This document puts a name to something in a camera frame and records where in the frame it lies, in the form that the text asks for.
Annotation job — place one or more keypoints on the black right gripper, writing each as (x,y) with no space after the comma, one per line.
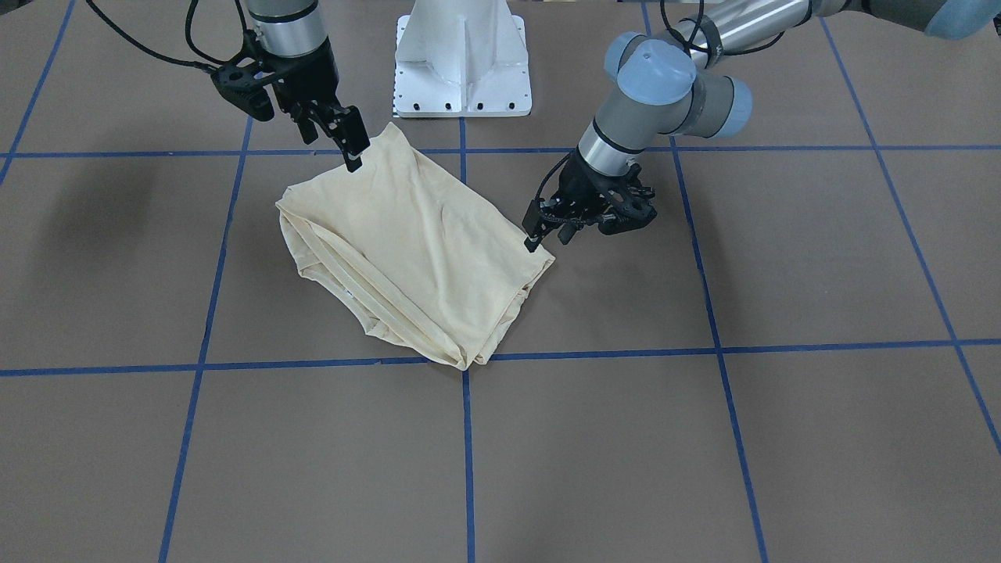
(311,81)

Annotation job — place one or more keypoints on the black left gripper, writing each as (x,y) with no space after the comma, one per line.
(579,182)

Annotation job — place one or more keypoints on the beige long-sleeve printed shirt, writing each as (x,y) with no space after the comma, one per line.
(419,258)

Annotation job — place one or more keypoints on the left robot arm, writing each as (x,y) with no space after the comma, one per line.
(662,84)

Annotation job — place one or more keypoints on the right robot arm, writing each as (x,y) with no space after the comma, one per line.
(297,51)

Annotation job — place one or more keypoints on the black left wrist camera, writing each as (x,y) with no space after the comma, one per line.
(630,207)

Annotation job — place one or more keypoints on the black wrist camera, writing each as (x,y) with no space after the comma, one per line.
(630,207)
(241,81)

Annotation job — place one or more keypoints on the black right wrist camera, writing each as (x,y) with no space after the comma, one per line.
(241,81)

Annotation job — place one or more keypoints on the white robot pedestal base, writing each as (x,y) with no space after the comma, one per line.
(461,59)

